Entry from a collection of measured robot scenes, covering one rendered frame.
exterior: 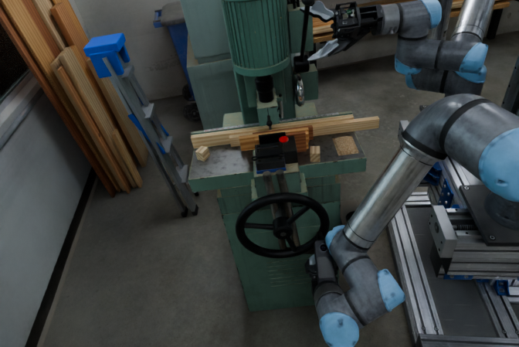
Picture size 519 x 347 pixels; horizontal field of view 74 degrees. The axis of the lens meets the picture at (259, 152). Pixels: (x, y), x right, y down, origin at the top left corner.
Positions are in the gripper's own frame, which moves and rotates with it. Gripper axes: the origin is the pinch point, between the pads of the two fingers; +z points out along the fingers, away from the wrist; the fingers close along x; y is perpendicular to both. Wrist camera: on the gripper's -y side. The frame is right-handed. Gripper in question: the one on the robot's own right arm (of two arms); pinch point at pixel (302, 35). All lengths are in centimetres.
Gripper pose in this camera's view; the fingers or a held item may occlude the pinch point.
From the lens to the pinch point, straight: 100.7
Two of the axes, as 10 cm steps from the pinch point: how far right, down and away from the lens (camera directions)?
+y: -0.7, -1.6, -9.9
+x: 1.1, 9.8, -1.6
